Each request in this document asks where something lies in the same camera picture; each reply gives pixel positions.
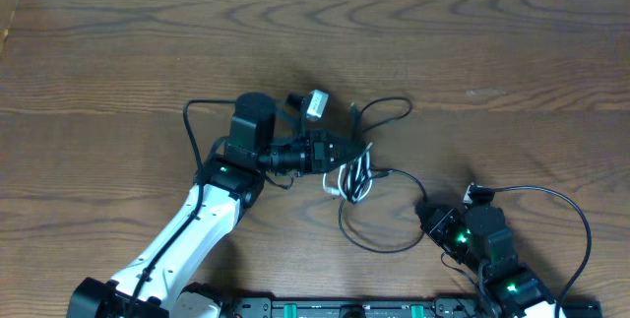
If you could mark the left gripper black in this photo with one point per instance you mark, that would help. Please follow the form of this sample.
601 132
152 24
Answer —
319 151

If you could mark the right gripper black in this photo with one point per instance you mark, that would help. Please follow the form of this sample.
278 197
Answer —
447 215

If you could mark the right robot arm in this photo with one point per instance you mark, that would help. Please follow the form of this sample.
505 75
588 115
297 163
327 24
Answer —
479 238

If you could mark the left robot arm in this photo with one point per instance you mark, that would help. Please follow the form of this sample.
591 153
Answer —
263 139

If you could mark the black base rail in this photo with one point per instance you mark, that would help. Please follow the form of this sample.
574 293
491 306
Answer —
264 307

